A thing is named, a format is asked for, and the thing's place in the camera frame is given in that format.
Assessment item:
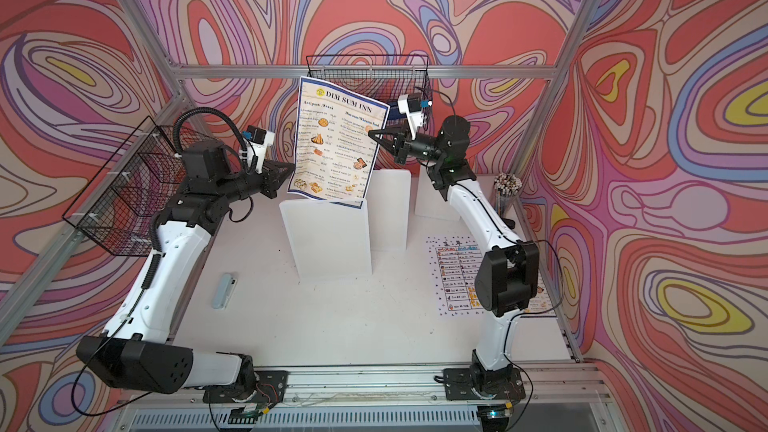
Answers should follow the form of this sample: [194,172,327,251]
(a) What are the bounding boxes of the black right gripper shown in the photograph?
[368,123,446,166]

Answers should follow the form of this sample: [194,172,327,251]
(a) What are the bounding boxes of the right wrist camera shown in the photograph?
[397,93,432,140]

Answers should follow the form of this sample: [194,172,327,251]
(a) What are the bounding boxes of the Dim Sum Inn menu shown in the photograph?
[288,77,389,208]

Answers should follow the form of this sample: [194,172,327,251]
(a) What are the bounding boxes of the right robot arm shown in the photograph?
[367,115,540,397]

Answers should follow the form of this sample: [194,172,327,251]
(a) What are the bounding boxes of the clear pencil holder cup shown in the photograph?
[493,173,522,217]

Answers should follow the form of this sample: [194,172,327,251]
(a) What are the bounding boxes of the white board middle panel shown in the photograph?
[366,169,412,252]

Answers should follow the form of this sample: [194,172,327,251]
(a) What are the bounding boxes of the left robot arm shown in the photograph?
[76,107,295,402]

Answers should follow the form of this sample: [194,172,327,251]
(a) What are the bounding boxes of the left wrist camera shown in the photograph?
[242,125,275,174]

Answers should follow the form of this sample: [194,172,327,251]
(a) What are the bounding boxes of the black wire basket back wall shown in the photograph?
[305,52,433,128]

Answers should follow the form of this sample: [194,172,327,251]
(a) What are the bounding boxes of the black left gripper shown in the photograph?
[213,159,294,207]

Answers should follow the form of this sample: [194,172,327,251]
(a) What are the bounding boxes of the white board panel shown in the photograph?
[279,199,372,282]
[414,170,461,221]
[366,169,412,252]

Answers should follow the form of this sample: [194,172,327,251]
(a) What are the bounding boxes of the white board front panel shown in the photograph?
[279,199,372,282]

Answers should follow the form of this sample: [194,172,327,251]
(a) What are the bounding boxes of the small grey-blue eraser block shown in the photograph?
[211,273,237,310]

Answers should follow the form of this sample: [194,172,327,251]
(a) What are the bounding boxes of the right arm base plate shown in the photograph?
[434,366,526,403]

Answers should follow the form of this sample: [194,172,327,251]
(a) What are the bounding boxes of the white board right panel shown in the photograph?
[414,170,461,221]

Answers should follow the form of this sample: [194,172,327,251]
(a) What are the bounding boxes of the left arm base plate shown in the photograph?
[203,370,289,406]

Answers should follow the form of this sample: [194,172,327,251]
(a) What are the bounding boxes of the black wire basket left wall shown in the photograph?
[62,117,186,257]

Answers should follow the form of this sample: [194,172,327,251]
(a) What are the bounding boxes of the hand-drawn colourful menu sheet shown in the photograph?
[425,236,484,317]

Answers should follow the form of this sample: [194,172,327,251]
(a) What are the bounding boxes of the black wire basket wall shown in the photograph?
[62,117,186,257]
[305,52,433,128]

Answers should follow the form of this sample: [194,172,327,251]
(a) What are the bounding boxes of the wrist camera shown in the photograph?
[242,125,275,174]
[397,93,432,140]

